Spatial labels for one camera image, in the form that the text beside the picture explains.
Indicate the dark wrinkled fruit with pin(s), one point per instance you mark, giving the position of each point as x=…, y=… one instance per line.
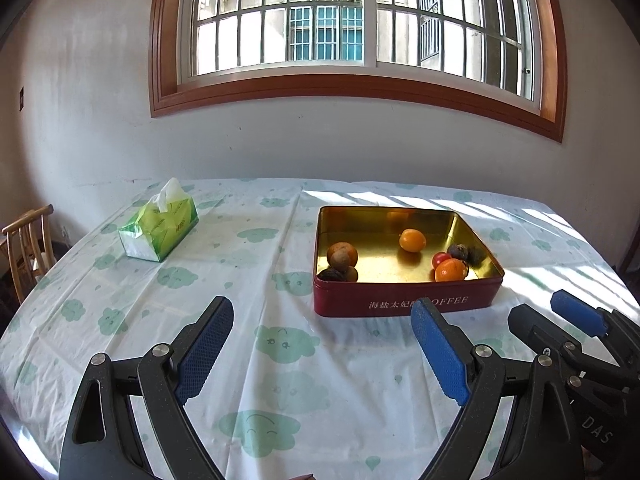
x=330, y=275
x=456, y=251
x=476, y=256

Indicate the cloud print tablecloth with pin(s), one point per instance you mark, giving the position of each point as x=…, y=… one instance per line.
x=280, y=410

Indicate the red tin box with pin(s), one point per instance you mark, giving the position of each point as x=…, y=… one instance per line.
x=380, y=302

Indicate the green tissue box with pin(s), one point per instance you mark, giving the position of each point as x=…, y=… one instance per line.
x=160, y=230

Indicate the red tomato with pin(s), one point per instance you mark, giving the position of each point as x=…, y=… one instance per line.
x=440, y=259

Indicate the yellowish orange mandarin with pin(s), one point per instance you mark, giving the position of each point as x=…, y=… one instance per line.
x=412, y=240

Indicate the wooden framed barred window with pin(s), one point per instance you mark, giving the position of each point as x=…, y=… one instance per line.
x=325, y=85

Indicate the wooden chair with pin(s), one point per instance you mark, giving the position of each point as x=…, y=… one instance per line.
x=27, y=220

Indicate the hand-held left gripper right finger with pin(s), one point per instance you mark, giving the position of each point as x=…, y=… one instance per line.
x=440, y=355

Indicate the small brown fruit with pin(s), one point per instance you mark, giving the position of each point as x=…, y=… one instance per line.
x=351, y=274
x=339, y=258

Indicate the dark wall switch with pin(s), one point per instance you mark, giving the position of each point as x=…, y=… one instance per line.
x=22, y=99

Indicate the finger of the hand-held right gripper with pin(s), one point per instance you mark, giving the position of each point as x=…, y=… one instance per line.
x=577, y=312
x=537, y=330

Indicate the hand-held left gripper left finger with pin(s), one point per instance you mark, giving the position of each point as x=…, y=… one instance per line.
x=202, y=355

